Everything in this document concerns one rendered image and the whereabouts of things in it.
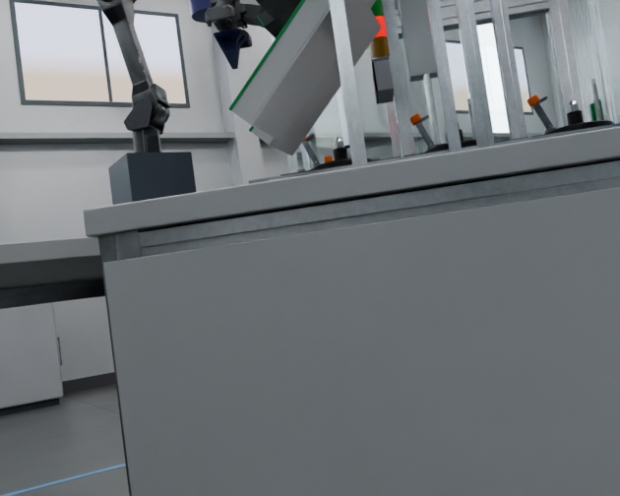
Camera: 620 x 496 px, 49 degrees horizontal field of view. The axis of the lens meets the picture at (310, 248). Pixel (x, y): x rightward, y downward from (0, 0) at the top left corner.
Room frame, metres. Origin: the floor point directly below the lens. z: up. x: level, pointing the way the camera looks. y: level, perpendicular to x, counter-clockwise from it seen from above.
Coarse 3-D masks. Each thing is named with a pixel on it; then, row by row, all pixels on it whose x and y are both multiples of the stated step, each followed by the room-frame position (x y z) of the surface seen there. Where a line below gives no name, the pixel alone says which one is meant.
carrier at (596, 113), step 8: (592, 80) 1.35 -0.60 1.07; (592, 88) 1.35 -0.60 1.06; (576, 104) 1.40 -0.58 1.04; (592, 104) 1.41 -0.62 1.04; (600, 104) 1.38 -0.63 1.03; (576, 112) 1.39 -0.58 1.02; (592, 112) 1.41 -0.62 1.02; (600, 112) 1.35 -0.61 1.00; (568, 120) 1.41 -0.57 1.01; (576, 120) 1.39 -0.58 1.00; (592, 120) 1.41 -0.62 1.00; (600, 120) 1.34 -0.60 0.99; (608, 120) 1.35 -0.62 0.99; (552, 128) 1.40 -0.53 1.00; (560, 128) 1.36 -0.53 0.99; (568, 128) 1.35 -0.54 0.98; (576, 128) 1.34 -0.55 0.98; (584, 128) 1.29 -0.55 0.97
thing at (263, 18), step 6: (300, 0) 1.12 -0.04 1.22; (294, 6) 1.13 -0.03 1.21; (264, 12) 1.14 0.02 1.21; (288, 12) 1.14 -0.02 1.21; (258, 18) 1.14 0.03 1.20; (264, 18) 1.14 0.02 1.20; (270, 18) 1.13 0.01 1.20; (282, 18) 1.14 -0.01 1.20; (288, 18) 1.16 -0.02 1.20; (264, 24) 1.14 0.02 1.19; (270, 24) 1.14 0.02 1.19; (276, 24) 1.15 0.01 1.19; (282, 24) 1.16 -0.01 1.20; (270, 30) 1.16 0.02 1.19; (276, 30) 1.17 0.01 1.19; (276, 36) 1.19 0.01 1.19
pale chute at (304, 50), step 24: (312, 0) 0.96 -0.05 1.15; (360, 0) 1.01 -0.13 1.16; (288, 24) 0.97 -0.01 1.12; (312, 24) 0.96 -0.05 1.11; (288, 48) 0.97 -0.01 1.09; (312, 48) 0.99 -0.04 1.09; (264, 72) 0.98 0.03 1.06; (288, 72) 0.97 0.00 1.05; (312, 72) 1.04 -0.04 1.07; (240, 96) 0.99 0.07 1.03; (264, 96) 0.98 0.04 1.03; (288, 96) 1.03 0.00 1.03; (264, 120) 1.01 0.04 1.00; (288, 120) 1.09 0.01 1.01
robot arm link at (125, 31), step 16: (96, 0) 1.44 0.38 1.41; (112, 0) 1.43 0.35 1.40; (128, 0) 1.47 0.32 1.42; (112, 16) 1.44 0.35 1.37; (128, 16) 1.46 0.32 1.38; (128, 32) 1.44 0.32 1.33; (128, 48) 1.44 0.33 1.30; (128, 64) 1.45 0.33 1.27; (144, 64) 1.46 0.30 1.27; (144, 80) 1.44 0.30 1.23; (144, 96) 1.43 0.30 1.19; (160, 96) 1.45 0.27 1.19; (160, 112) 1.44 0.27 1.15
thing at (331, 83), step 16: (368, 16) 1.13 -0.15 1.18; (368, 32) 1.18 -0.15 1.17; (352, 48) 1.16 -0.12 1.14; (336, 64) 1.15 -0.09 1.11; (336, 80) 1.20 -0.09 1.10; (320, 96) 1.19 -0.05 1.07; (304, 112) 1.17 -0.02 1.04; (320, 112) 1.24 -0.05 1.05; (256, 128) 1.14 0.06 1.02; (288, 128) 1.16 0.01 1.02; (304, 128) 1.22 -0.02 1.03; (272, 144) 1.15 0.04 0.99; (288, 144) 1.21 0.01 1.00
